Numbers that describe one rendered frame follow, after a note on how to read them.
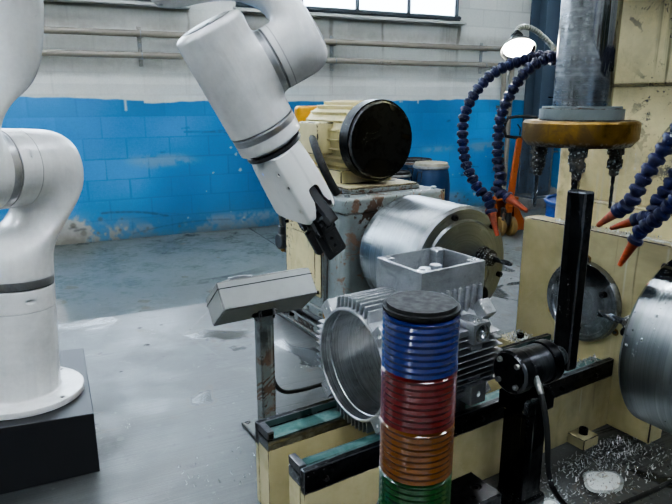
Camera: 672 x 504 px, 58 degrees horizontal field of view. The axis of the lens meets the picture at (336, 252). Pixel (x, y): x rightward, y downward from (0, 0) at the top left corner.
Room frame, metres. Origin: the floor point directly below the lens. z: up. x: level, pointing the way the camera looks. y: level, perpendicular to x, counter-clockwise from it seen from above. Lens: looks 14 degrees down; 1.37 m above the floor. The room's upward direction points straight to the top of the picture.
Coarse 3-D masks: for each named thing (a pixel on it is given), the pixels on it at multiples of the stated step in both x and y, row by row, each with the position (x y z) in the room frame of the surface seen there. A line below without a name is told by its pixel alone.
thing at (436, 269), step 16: (384, 256) 0.85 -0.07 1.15; (400, 256) 0.87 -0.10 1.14; (416, 256) 0.88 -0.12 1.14; (432, 256) 0.89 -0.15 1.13; (448, 256) 0.89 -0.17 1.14; (464, 256) 0.86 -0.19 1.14; (384, 272) 0.83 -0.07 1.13; (400, 272) 0.80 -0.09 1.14; (416, 272) 0.77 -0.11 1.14; (432, 272) 0.77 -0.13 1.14; (448, 272) 0.79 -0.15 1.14; (464, 272) 0.81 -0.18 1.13; (480, 272) 0.83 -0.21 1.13; (400, 288) 0.80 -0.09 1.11; (416, 288) 0.77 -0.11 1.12; (432, 288) 0.78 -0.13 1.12; (448, 288) 0.79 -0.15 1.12; (464, 288) 0.81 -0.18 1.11; (480, 288) 0.82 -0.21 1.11; (464, 304) 0.81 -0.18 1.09
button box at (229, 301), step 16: (288, 272) 0.98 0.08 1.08; (304, 272) 0.99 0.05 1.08; (224, 288) 0.91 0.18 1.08; (240, 288) 0.92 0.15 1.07; (256, 288) 0.93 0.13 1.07; (272, 288) 0.94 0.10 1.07; (288, 288) 0.96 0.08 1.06; (304, 288) 0.97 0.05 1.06; (208, 304) 0.94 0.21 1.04; (224, 304) 0.89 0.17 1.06; (240, 304) 0.90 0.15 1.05; (256, 304) 0.92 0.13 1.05; (272, 304) 0.94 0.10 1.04; (288, 304) 0.97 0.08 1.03; (304, 304) 1.00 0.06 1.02; (224, 320) 0.92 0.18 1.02; (240, 320) 0.95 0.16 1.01
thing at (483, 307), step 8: (328, 304) 0.81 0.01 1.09; (480, 304) 0.81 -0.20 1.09; (488, 304) 0.81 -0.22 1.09; (328, 312) 0.81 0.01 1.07; (480, 312) 0.80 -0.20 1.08; (488, 312) 0.80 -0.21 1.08; (376, 328) 0.71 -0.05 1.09; (376, 336) 0.71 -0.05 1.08; (488, 384) 0.81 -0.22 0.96; (328, 392) 0.81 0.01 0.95; (376, 424) 0.71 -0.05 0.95; (376, 432) 0.71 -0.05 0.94
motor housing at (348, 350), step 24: (384, 288) 0.81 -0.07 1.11; (336, 312) 0.80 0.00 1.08; (360, 312) 0.75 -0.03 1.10; (336, 336) 0.84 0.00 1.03; (360, 336) 0.86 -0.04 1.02; (336, 360) 0.83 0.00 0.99; (360, 360) 0.85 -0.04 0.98; (480, 360) 0.77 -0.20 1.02; (336, 384) 0.81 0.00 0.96; (360, 384) 0.82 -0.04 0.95; (360, 408) 0.78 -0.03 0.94
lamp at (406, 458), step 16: (384, 432) 0.43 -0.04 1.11; (400, 432) 0.42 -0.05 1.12; (448, 432) 0.42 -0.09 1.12; (384, 448) 0.43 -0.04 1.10; (400, 448) 0.41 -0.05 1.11; (416, 448) 0.41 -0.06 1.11; (432, 448) 0.41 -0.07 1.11; (448, 448) 0.42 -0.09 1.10; (384, 464) 0.43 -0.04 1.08; (400, 464) 0.41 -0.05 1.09; (416, 464) 0.41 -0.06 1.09; (432, 464) 0.41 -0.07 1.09; (448, 464) 0.42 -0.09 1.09; (400, 480) 0.41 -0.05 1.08; (416, 480) 0.41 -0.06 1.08; (432, 480) 0.41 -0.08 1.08
